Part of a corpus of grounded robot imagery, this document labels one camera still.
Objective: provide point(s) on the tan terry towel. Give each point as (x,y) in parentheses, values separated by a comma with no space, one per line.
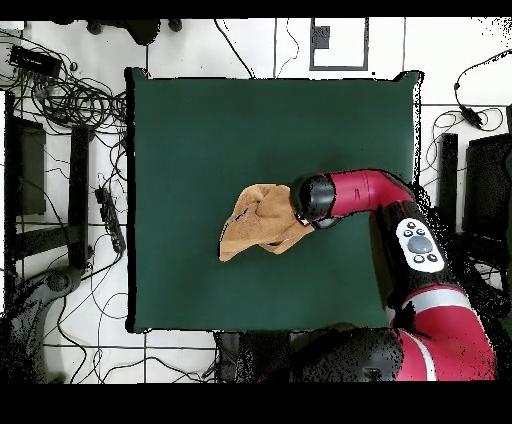
(260,224)

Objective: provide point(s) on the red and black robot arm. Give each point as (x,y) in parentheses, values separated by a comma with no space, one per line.
(368,188)

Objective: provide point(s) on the dark flat panel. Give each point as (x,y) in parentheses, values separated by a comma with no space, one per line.
(488,180)
(30,168)

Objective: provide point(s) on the dark green table cloth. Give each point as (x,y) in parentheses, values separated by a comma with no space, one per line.
(180,160)

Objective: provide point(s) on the dark grey square plate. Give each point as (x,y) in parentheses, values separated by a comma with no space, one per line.
(320,38)

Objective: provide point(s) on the black power strip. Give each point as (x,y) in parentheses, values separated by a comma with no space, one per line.
(110,220)

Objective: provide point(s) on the dark stand foot with knob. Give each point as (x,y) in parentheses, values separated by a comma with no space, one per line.
(58,280)

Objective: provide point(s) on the black electronics box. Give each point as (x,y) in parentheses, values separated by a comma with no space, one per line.
(34,60)

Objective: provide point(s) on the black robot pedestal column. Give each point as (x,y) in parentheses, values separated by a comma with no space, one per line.
(256,356)

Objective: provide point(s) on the grey square floor frame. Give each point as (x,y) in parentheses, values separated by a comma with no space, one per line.
(311,56)

